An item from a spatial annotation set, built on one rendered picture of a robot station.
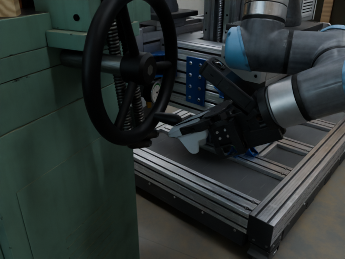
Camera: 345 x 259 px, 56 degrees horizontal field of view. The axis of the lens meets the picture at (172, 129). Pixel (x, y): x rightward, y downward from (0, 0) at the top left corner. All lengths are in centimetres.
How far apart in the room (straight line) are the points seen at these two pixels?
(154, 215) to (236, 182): 40
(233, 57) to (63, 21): 32
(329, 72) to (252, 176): 93
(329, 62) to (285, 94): 7
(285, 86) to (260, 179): 90
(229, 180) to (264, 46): 84
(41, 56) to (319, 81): 48
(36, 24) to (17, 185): 30
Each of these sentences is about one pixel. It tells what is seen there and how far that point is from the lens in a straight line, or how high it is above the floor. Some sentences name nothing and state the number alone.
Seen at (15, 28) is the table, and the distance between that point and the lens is 63.
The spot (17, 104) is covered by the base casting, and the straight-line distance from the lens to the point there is 65.
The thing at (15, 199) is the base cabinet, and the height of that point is 58.
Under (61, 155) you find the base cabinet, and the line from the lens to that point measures 76.
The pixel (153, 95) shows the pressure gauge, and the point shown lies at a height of 66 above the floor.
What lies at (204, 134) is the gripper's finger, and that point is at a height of 71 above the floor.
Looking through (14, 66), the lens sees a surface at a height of 82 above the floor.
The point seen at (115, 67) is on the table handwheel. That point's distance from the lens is 62.
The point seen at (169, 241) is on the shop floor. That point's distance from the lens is 137.
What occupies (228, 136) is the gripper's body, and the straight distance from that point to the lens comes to 56.
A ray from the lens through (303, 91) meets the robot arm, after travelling 50.
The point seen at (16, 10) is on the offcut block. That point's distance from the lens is 64.
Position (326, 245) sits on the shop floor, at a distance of 148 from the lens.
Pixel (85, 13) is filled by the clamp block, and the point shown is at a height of 90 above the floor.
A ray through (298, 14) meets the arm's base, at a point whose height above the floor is 85.
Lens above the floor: 98
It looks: 27 degrees down
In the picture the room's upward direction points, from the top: straight up
